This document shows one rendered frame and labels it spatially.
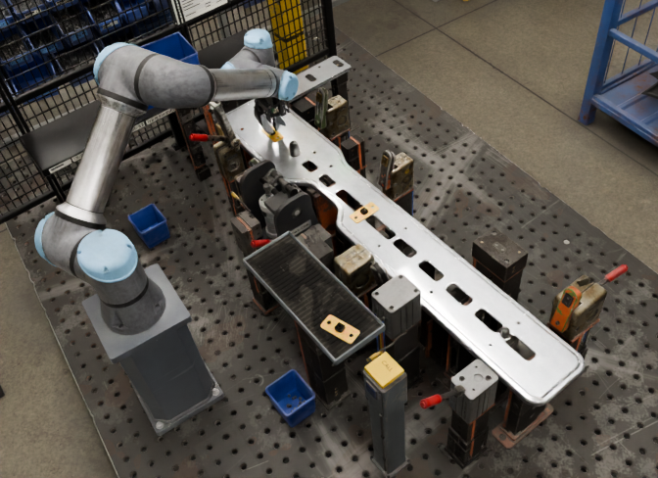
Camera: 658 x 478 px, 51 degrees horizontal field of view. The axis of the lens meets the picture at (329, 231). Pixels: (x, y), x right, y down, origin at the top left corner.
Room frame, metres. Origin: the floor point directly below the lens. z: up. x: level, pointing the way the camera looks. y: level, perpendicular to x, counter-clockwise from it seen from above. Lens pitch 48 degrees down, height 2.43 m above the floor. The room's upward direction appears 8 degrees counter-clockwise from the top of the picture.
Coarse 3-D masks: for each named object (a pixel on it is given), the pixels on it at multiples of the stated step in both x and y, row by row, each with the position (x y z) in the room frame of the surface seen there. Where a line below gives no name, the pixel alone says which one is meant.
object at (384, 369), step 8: (376, 360) 0.76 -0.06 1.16; (384, 360) 0.75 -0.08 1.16; (392, 360) 0.75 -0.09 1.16; (368, 368) 0.74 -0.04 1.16; (376, 368) 0.74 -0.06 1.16; (384, 368) 0.73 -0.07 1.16; (392, 368) 0.73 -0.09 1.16; (400, 368) 0.73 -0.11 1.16; (376, 376) 0.72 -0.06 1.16; (384, 376) 0.72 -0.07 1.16; (392, 376) 0.71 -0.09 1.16; (384, 384) 0.70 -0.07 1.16
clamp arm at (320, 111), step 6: (318, 90) 1.77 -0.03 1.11; (324, 90) 1.76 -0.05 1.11; (318, 96) 1.76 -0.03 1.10; (324, 96) 1.75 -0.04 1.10; (318, 102) 1.76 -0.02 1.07; (324, 102) 1.75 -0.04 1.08; (318, 108) 1.76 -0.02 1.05; (324, 108) 1.75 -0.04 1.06; (318, 114) 1.75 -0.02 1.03; (324, 114) 1.74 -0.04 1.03; (318, 120) 1.75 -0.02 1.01; (324, 120) 1.74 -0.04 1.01; (318, 126) 1.74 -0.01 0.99; (324, 126) 1.74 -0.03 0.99
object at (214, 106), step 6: (216, 102) 1.66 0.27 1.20; (222, 102) 1.65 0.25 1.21; (228, 102) 1.65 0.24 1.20; (210, 108) 1.64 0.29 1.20; (216, 108) 1.62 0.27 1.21; (222, 108) 1.63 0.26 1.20; (216, 114) 1.63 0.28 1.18; (222, 114) 1.63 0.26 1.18; (222, 120) 1.63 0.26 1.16; (228, 120) 1.64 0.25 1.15; (222, 126) 1.64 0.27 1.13; (228, 126) 1.63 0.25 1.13; (228, 132) 1.63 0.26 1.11
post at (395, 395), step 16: (368, 384) 0.72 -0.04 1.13; (400, 384) 0.71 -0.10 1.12; (368, 400) 0.73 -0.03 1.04; (384, 400) 0.69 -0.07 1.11; (400, 400) 0.71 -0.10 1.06; (384, 416) 0.69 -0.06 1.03; (400, 416) 0.72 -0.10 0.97; (384, 432) 0.70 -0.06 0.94; (400, 432) 0.72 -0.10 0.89; (384, 448) 0.70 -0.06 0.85; (400, 448) 0.72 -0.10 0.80; (384, 464) 0.70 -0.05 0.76; (400, 464) 0.72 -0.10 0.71
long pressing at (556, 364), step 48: (240, 144) 1.70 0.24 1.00; (288, 144) 1.66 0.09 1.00; (336, 192) 1.43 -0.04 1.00; (384, 240) 1.22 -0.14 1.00; (432, 240) 1.19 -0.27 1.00; (432, 288) 1.04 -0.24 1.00; (480, 288) 1.02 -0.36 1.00; (480, 336) 0.88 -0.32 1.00; (528, 336) 0.86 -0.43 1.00; (528, 384) 0.74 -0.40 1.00
